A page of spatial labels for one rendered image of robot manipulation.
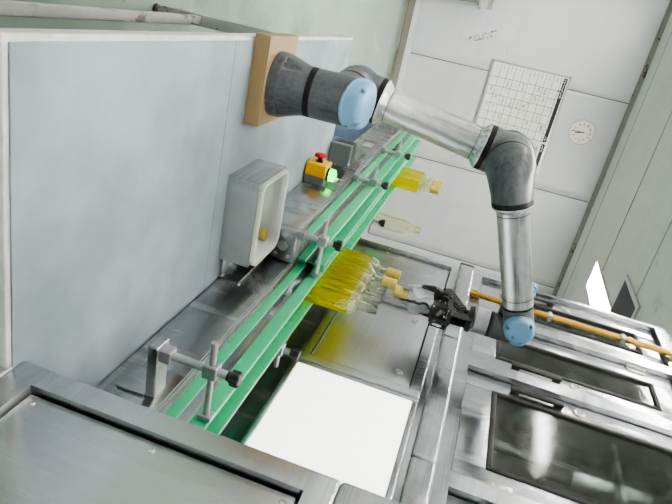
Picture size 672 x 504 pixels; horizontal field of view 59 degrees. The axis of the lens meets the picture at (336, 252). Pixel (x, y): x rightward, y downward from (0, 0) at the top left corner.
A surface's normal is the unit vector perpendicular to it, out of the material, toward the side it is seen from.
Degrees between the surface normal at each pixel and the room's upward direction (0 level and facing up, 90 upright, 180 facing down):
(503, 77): 90
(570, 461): 90
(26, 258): 0
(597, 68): 90
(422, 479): 90
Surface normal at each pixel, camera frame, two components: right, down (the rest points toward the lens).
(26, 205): 0.94, 0.29
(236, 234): -0.29, 0.37
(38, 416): 0.18, -0.88
